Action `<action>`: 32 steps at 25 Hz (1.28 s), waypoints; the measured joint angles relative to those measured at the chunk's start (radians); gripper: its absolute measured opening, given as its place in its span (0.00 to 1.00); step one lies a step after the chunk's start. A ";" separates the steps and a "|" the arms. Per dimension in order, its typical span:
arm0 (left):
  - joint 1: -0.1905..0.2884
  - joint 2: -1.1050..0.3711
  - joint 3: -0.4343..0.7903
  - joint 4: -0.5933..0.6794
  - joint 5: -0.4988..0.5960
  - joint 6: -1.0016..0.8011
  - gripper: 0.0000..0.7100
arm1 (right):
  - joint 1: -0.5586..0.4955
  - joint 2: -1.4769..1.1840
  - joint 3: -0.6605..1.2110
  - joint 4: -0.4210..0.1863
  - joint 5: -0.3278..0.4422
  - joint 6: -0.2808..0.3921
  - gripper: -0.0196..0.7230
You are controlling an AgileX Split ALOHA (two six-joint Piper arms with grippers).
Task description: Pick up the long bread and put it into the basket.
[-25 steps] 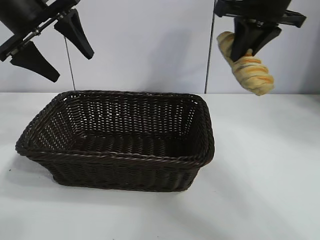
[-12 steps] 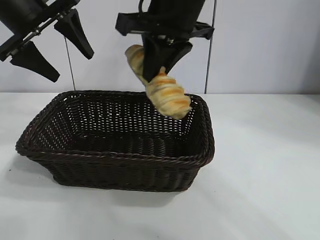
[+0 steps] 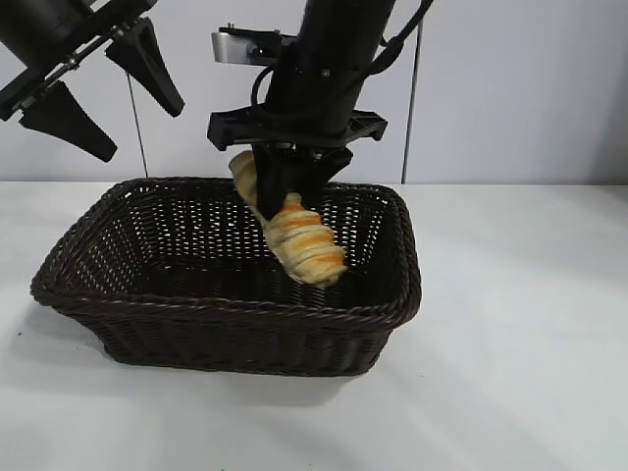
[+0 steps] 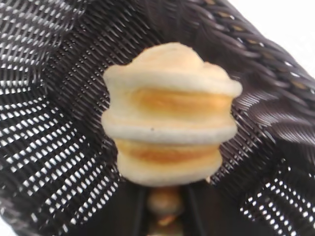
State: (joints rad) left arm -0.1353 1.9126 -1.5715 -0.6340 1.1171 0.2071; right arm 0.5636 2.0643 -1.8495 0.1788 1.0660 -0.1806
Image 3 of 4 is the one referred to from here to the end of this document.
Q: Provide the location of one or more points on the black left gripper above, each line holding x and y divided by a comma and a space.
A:
54, 34

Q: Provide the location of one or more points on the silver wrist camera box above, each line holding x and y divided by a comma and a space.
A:
235, 46

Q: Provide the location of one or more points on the dark brown wicker basket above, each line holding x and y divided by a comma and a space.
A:
196, 304

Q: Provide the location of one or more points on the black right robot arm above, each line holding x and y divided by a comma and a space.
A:
343, 24

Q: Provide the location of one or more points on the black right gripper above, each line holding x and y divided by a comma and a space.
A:
314, 98

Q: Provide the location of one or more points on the long striped bread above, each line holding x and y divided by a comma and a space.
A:
304, 240

